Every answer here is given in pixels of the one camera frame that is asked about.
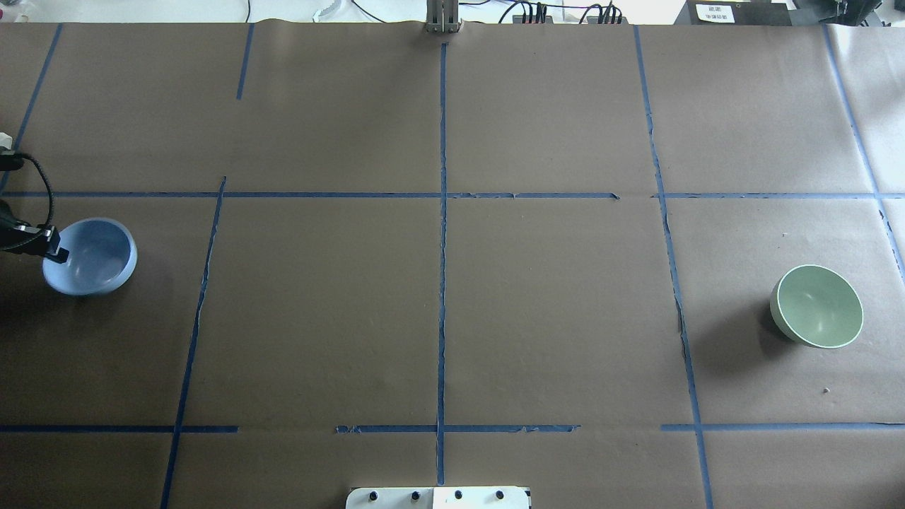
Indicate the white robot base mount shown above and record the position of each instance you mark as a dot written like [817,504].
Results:
[440,497]

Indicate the black box with label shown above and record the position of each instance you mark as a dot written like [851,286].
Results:
[741,13]

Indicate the aluminium frame post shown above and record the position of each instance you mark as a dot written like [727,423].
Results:
[442,16]

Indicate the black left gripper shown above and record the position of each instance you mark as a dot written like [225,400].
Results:
[15,237]

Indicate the blue bowl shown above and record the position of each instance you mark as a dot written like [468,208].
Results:
[102,256]

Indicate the green bowl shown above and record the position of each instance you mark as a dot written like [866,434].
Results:
[816,307]

